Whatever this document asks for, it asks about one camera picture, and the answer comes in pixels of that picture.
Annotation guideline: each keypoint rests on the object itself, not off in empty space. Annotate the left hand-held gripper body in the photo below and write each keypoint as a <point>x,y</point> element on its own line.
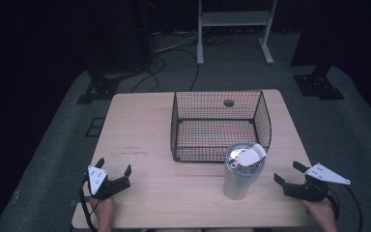
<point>101,187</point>

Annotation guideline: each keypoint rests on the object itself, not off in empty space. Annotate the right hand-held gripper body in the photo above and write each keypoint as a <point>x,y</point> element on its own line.
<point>309,190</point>

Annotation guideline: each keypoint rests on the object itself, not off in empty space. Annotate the silver bottle with white lid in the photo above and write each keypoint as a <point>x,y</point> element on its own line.
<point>242,180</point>

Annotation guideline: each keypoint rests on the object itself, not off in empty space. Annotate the person's left hand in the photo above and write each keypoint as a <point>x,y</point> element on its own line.
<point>104,209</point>

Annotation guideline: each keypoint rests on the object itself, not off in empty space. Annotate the person's right hand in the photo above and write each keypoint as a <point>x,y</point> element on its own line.
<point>320,212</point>

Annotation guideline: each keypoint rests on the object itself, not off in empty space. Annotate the dark floor hatch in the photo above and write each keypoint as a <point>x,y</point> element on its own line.
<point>95,126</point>

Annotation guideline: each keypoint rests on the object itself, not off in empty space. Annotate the black stand base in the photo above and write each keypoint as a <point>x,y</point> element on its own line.
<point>101,87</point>
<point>319,85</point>

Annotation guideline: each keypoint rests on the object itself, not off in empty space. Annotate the white metal desk frame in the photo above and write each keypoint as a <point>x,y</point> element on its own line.
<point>235,18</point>

